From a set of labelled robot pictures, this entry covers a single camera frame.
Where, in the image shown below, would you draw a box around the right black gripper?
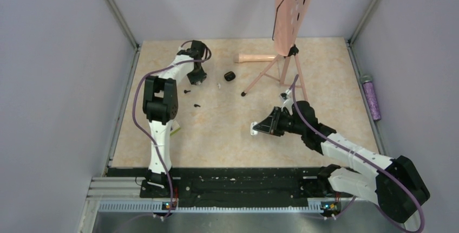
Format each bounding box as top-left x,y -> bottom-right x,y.
255,106 -> 306,136

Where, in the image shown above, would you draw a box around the white earbud charging case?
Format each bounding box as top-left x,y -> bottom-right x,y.
250,121 -> 258,136

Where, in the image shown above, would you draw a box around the pink music stand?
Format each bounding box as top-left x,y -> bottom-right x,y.
241,0 -> 311,100

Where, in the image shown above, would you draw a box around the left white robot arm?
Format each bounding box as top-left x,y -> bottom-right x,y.
142,40 -> 211,197

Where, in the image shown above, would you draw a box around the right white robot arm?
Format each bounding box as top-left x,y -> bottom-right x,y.
251,101 -> 430,224

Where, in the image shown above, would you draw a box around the black earbud charging case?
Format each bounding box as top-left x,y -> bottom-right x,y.
224,71 -> 236,82

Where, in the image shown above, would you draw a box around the purple and wood blocks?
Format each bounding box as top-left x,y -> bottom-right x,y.
170,120 -> 181,136

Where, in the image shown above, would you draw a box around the purple glitter bottle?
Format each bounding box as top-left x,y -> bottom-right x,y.
360,75 -> 381,121

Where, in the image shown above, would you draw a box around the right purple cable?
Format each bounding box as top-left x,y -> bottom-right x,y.
290,74 -> 427,233

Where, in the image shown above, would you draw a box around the purple cable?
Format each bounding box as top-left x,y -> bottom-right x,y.
290,74 -> 427,233
133,40 -> 212,221

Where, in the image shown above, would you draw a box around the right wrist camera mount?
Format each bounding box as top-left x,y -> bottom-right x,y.
280,89 -> 292,101

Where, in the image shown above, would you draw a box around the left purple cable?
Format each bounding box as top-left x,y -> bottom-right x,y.
133,40 -> 212,221

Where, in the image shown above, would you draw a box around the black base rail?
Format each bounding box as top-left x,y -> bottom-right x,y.
106,167 -> 343,208

